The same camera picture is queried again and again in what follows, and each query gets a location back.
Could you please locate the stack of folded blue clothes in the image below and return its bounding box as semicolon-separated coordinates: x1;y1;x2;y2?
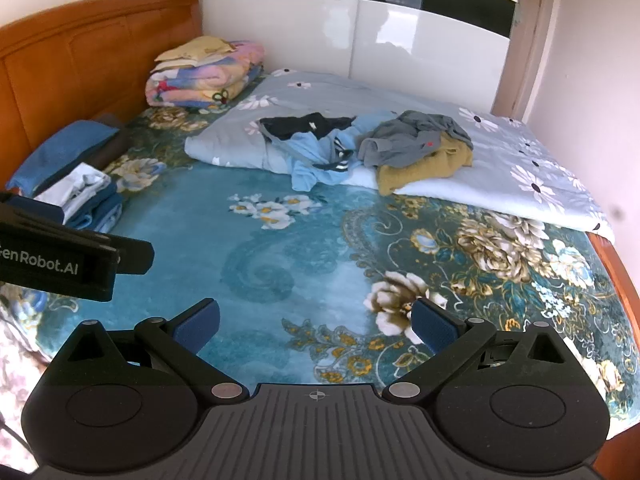
5;120;121;194

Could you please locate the light wooden door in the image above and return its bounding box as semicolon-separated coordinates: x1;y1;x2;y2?
491;0;547;122

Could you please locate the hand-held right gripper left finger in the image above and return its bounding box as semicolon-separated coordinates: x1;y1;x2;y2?
45;298;249;405

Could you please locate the white glossy wardrobe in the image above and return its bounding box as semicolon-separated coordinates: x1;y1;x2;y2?
202;0;519;117

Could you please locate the dark brown folded cloth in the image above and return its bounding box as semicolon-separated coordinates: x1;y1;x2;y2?
87;112;134;171

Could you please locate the mustard yellow garment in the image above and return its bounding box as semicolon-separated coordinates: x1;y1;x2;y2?
376;132;475;197

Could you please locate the navy and light blue jacket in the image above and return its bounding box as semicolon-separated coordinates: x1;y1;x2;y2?
270;110;401;194

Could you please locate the pale yellow pillow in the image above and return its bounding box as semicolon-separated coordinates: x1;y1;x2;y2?
152;35;237;72

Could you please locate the pink floral cloth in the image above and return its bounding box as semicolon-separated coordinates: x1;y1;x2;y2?
0;285;53;473

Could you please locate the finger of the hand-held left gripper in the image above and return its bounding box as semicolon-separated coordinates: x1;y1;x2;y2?
0;191;115;250
0;221;155;276

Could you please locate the grey floral duvet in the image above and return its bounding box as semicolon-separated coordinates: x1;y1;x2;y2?
184;67;617;244

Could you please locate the teal floral blanket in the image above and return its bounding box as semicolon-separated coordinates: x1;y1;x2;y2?
0;105;637;428

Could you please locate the folded pastel floral quilt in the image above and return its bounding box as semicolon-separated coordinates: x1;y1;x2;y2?
145;40;266;111

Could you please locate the blue folded garment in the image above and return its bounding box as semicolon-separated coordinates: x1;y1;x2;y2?
65;180;125;234

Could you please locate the orange wooden bed frame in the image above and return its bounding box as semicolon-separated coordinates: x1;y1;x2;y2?
0;0;640;441

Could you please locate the white folded garment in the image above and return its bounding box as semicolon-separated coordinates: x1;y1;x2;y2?
35;164;112;224

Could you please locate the grey garment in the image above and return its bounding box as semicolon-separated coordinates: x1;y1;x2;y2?
356;110;475;170

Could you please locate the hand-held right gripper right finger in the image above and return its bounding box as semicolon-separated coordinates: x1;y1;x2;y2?
382;298;598;404

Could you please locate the black garment with white mark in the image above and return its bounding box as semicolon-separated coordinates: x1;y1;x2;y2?
257;114;357;142

